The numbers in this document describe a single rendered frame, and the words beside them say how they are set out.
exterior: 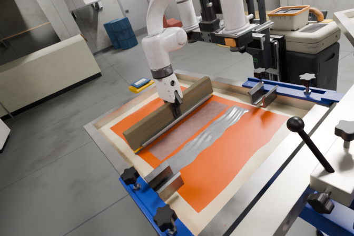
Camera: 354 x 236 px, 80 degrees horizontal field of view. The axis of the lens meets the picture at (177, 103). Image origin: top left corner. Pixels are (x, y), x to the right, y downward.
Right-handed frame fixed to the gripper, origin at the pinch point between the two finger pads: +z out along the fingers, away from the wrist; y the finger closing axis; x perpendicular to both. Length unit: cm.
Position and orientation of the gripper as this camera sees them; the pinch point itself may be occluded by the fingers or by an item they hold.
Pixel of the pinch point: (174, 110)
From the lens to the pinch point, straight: 80.2
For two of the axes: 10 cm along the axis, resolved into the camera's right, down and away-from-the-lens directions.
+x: -7.6, 4.6, -4.6
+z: 2.5, 8.6, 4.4
